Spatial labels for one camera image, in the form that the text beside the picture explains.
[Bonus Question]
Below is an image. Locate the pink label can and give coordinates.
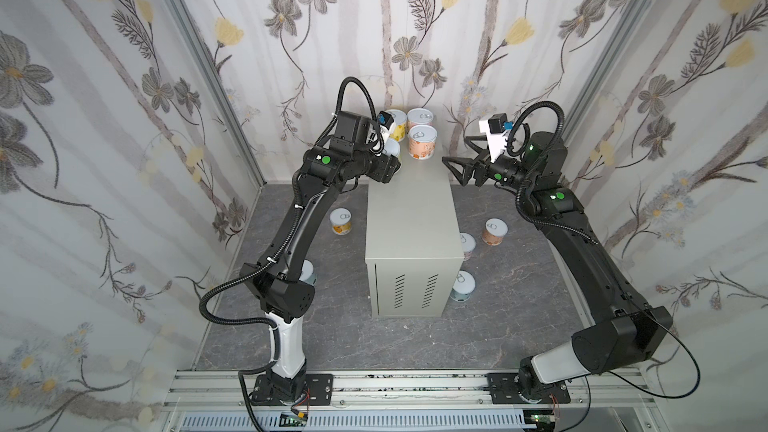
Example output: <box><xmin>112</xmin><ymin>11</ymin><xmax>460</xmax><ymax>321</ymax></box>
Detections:
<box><xmin>407</xmin><ymin>108</ymin><xmax>434</xmax><ymax>129</ymax></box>

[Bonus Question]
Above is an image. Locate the black corrugated left cable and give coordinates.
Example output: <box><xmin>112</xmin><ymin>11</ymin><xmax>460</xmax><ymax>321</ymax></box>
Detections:
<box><xmin>197</xmin><ymin>203</ymin><xmax>301</xmax><ymax>373</ymax></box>

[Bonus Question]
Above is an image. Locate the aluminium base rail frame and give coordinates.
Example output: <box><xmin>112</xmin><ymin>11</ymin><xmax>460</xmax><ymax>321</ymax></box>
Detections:
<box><xmin>158</xmin><ymin>369</ymin><xmax>669</xmax><ymax>431</ymax></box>

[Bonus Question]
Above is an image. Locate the grey metal cabinet box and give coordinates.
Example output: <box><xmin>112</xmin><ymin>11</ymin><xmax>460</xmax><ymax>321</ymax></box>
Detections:
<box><xmin>365</xmin><ymin>132</ymin><xmax>464</xmax><ymax>318</ymax></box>

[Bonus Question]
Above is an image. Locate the green label can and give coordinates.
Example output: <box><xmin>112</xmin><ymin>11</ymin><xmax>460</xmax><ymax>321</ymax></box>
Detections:
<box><xmin>383</xmin><ymin>138</ymin><xmax>401</xmax><ymax>158</ymax></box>

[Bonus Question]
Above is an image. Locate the light blue can right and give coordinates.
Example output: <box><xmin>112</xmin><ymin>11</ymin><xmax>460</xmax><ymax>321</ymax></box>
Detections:
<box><xmin>450</xmin><ymin>270</ymin><xmax>476</xmax><ymax>302</ymax></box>

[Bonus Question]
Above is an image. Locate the brown label can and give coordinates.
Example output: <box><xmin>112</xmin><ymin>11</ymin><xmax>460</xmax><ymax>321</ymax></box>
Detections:
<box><xmin>408</xmin><ymin>125</ymin><xmax>437</xmax><ymax>160</ymax></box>

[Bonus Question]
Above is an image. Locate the light blue can left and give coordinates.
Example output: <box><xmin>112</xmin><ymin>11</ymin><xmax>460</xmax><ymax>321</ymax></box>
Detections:
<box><xmin>300</xmin><ymin>260</ymin><xmax>317</xmax><ymax>286</ymax></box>

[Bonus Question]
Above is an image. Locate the light blue can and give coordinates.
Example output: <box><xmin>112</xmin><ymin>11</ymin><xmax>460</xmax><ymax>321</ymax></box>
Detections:
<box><xmin>450</xmin><ymin>270</ymin><xmax>476</xmax><ymax>302</ymax></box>
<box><xmin>300</xmin><ymin>260</ymin><xmax>317</xmax><ymax>286</ymax></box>

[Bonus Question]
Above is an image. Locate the orange label can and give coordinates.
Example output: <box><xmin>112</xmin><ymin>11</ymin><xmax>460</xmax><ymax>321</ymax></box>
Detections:
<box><xmin>329</xmin><ymin>208</ymin><xmax>352</xmax><ymax>236</ymax></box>

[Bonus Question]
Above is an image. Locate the white slotted cable duct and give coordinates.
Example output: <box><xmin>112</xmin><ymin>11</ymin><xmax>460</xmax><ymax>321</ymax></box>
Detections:
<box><xmin>178</xmin><ymin>410</ymin><xmax>538</xmax><ymax>432</ymax></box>

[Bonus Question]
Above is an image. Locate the white can beside cabinet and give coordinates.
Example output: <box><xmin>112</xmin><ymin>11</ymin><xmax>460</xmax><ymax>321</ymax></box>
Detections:
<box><xmin>460</xmin><ymin>232</ymin><xmax>477</xmax><ymax>261</ymax></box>

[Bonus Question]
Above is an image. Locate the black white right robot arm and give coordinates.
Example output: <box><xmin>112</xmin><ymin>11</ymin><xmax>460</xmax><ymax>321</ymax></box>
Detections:
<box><xmin>442</xmin><ymin>132</ymin><xmax>673</xmax><ymax>403</ymax></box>

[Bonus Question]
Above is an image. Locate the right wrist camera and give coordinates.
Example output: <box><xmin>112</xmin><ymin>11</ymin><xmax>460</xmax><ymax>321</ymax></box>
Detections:
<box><xmin>479</xmin><ymin>113</ymin><xmax>513</xmax><ymax>163</ymax></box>

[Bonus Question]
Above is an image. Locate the yellow label can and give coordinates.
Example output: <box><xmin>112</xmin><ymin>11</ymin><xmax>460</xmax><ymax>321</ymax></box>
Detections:
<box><xmin>386</xmin><ymin>109</ymin><xmax>407</xmax><ymax>142</ymax></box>

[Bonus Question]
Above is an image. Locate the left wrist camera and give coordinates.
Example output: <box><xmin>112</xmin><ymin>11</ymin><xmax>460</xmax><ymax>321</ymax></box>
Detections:
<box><xmin>377</xmin><ymin>111</ymin><xmax>396</xmax><ymax>134</ymax></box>

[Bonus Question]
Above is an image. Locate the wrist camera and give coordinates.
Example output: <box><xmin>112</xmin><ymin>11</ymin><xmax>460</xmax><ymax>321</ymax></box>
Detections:
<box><xmin>377</xmin><ymin>111</ymin><xmax>396</xmax><ymax>134</ymax></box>
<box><xmin>479</xmin><ymin>113</ymin><xmax>513</xmax><ymax>163</ymax></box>

